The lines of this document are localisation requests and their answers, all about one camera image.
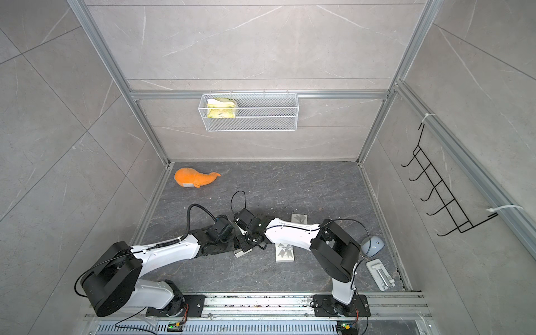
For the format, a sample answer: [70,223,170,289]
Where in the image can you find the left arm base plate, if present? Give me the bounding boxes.
[145,295,206,318]

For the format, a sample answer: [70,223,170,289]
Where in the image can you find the white zip tie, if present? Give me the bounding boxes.
[486,205,524,213]

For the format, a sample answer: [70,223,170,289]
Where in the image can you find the yellow sponge in basket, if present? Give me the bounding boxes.
[207,98,238,119]

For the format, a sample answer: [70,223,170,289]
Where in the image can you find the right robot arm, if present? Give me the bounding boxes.
[234,209,377,317]

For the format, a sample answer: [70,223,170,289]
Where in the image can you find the white wire wall basket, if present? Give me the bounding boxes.
[198,93,300,132]

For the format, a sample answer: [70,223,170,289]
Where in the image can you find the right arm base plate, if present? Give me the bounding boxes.
[309,294,371,318]

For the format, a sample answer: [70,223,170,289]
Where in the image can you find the black wall hook rack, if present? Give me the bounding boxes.
[401,124,498,237]

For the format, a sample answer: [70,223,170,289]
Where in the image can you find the white rectangular holder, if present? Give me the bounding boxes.
[366,259,395,292]

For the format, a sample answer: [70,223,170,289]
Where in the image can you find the orange plush whale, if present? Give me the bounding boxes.
[174,167,221,188]

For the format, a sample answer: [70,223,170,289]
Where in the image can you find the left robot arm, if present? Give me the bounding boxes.
[74,214,236,317]

